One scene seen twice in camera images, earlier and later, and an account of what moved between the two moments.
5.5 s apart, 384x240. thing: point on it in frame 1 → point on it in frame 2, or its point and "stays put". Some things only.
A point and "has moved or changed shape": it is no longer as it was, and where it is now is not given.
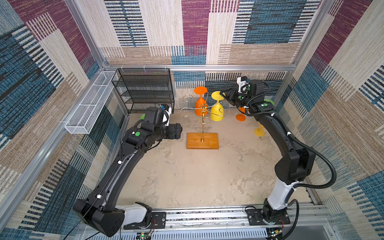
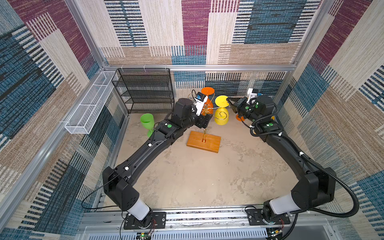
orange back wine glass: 201,107 has moved or changed shape
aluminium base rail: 315,223 stays put
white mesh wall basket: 84,117 stays put
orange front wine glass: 241,117 stays put
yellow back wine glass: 217,110 has moved or changed shape
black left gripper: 174,132 → 203,121
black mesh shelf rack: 142,87 stays put
